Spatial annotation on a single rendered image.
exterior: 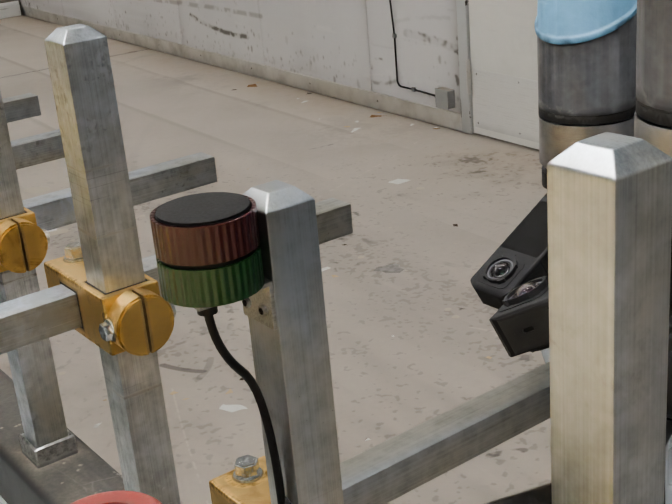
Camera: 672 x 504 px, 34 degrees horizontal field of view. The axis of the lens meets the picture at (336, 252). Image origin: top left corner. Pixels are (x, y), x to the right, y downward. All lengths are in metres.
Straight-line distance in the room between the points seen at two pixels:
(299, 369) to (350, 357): 2.21
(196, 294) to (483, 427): 0.33
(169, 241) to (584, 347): 0.25
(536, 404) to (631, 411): 0.44
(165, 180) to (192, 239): 0.62
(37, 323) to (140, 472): 0.15
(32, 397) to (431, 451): 0.48
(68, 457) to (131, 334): 0.36
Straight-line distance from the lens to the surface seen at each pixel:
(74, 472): 1.19
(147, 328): 0.88
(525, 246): 0.87
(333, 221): 1.04
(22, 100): 1.68
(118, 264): 0.88
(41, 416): 1.19
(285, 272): 0.65
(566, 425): 0.49
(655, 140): 0.53
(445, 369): 2.80
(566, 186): 0.44
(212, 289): 0.61
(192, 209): 0.63
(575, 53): 0.84
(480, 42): 4.65
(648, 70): 0.53
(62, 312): 0.92
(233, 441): 2.58
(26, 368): 1.16
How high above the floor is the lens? 1.30
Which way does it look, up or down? 21 degrees down
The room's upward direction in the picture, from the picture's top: 5 degrees counter-clockwise
